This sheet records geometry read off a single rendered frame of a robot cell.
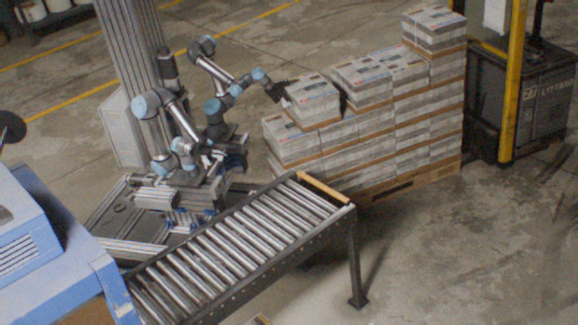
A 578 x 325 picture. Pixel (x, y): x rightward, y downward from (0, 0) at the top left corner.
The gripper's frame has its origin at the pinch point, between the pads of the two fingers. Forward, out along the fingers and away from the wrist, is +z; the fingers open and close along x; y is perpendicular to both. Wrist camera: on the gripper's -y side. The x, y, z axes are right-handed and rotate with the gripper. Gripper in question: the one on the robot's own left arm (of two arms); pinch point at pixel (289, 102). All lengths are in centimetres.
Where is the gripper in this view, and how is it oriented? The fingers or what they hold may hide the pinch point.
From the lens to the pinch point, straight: 389.9
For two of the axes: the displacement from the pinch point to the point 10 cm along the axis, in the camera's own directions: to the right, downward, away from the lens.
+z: 5.7, 5.3, 6.2
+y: -7.3, 6.8, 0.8
